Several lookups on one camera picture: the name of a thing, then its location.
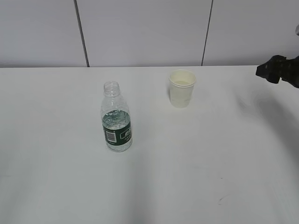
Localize white paper cup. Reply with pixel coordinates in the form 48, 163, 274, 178
169, 70, 196, 108

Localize clear water bottle green label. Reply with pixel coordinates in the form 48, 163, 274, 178
100, 81, 132, 152

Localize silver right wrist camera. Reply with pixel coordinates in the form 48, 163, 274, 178
295, 25, 299, 36

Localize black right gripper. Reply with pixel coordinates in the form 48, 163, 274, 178
255, 55, 299, 88

